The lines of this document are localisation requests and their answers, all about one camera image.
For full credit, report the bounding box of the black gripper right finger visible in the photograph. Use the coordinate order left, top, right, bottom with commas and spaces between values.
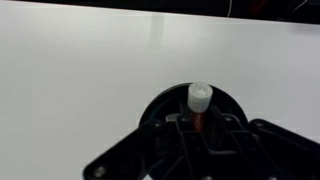
203, 106, 320, 180

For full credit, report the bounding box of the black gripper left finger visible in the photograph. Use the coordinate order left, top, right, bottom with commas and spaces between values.
83, 110, 195, 180

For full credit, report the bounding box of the red marker with white cap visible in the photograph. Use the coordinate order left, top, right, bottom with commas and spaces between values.
187, 82, 213, 132

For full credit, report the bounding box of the dark green mug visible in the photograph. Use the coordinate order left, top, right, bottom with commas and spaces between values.
139, 83, 248, 128

